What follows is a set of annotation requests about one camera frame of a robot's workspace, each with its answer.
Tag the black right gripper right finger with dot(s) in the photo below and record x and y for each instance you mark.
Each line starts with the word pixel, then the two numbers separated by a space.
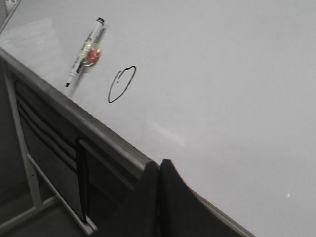
pixel 181 213

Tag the grey whiteboard tray rail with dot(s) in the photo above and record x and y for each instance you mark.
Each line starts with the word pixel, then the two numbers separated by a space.
pixel 125 153

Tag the dark panel under whiteboard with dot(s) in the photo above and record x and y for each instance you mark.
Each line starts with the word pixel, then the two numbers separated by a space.
pixel 85 175

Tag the red round magnet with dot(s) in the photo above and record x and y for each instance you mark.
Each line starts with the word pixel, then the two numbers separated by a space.
pixel 93 56

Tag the white whiteboard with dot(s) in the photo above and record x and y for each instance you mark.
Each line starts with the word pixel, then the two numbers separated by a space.
pixel 226 89

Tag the grey metal stand frame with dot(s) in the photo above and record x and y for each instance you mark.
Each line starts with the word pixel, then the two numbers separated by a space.
pixel 32 171

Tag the white black whiteboard marker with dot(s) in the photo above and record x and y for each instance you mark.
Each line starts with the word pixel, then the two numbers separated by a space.
pixel 82 57

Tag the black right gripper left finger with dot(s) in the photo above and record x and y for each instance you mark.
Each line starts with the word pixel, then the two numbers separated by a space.
pixel 138 215

